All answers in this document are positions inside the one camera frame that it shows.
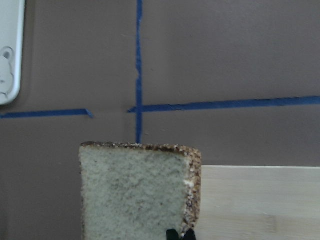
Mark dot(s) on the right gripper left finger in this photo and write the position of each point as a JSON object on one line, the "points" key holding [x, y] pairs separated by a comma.
{"points": [[172, 234]]}

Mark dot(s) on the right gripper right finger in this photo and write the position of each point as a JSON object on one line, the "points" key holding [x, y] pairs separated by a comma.
{"points": [[189, 235]]}

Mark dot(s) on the bread slice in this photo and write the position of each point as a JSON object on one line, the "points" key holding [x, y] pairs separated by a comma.
{"points": [[132, 191]]}

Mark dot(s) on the wooden cutting board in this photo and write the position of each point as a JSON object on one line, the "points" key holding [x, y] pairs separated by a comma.
{"points": [[259, 203]]}

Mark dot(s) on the cream bear tray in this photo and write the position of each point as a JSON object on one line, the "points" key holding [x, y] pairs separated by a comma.
{"points": [[12, 18]]}

